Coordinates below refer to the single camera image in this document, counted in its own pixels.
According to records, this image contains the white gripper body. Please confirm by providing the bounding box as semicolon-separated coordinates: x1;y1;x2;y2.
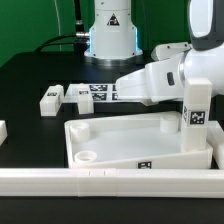
115;53;185;104

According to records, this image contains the white desk top tray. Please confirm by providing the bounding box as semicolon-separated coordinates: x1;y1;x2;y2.
64;112;213;169

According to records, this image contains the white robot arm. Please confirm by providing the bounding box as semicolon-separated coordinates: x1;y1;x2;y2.
85;0;224;102

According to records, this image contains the white block left edge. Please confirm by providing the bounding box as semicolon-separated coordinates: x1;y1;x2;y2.
0;120;7;146

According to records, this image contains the white marker base plate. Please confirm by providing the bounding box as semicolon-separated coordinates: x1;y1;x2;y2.
64;83;118;103

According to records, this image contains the black cable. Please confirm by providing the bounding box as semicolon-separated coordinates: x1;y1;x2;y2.
33;0;91;54

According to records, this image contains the white thin cable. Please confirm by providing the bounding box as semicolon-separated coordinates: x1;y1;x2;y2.
53;0;63;52

